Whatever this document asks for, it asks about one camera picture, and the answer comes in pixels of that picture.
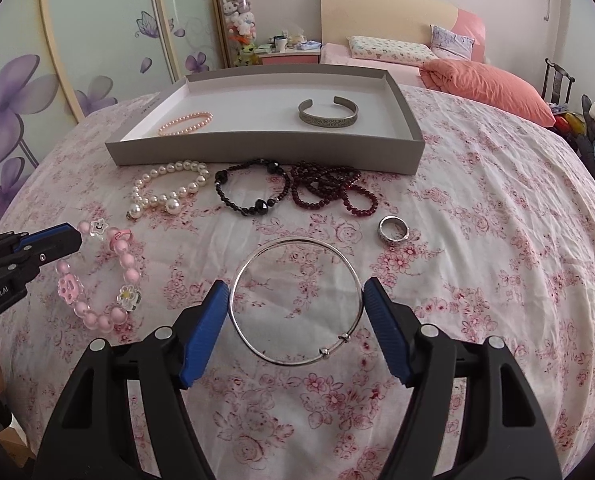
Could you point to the clear tube of plush toys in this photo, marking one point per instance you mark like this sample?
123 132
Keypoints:
240 20

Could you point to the white mug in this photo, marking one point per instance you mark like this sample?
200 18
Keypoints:
279 44

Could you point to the beige and pink headboard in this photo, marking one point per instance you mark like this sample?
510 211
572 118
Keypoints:
377 15

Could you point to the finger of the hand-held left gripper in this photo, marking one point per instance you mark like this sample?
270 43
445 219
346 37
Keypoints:
47 235
52 255

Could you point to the red yellow cloth pile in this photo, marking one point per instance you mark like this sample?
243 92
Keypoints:
570 122

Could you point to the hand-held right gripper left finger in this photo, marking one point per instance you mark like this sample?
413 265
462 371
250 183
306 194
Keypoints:
207 325

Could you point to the white printed pillow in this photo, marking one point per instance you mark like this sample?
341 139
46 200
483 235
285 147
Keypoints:
387 50

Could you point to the pink mattress sheet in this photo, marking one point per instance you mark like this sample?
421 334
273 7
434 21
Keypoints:
337 55

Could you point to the dark wooden chair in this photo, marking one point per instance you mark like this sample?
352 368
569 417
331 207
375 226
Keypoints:
557 80

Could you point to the wardrobe with purple flower doors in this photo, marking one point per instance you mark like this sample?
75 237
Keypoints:
102 25

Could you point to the folded coral quilt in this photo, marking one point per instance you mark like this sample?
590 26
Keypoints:
487 85

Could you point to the grey cardboard tray box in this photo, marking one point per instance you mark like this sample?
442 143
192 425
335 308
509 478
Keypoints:
257 152

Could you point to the pink floral bedsheet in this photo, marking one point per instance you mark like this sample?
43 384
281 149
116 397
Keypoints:
477 260

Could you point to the thin silver bangle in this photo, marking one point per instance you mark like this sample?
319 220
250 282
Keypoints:
324 352

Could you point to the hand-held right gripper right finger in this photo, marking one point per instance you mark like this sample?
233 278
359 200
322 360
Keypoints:
385 330

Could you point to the lilac pillow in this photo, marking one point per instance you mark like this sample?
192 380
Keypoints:
452 40

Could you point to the pink and white nightstand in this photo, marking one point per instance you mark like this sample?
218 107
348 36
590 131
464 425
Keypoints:
287 57

